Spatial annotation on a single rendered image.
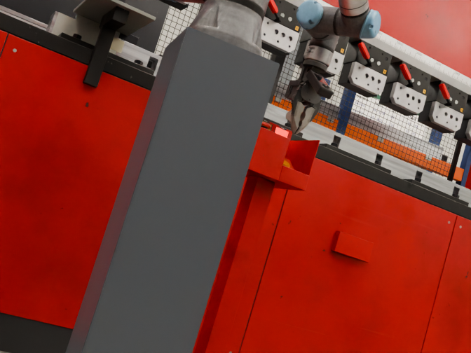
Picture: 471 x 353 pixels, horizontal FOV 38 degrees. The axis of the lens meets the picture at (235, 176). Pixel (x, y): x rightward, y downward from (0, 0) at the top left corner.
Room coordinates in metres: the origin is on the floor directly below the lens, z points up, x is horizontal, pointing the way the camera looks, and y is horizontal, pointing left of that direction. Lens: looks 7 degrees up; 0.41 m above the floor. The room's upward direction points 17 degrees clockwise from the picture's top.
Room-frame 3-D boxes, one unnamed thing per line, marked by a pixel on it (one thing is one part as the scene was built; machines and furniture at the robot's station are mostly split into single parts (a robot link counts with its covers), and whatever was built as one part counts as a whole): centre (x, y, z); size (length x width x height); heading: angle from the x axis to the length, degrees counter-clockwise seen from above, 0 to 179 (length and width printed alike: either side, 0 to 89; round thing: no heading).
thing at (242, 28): (1.25, 0.09, 0.82); 0.15 x 0.15 x 0.10
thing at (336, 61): (2.40, -0.16, 1.24); 0.15 x 0.09 x 0.17; 115
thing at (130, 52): (2.10, 0.49, 0.92); 0.39 x 0.06 x 0.10; 115
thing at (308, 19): (1.82, -0.10, 1.12); 0.11 x 0.11 x 0.08; 60
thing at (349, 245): (2.36, -0.46, 0.58); 0.15 x 0.02 x 0.07; 115
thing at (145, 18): (1.94, 0.48, 1.00); 0.26 x 0.18 x 0.01; 25
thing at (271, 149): (1.92, -0.07, 0.75); 0.20 x 0.16 x 0.18; 118
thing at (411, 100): (2.57, -0.53, 1.24); 0.15 x 0.09 x 0.17; 115
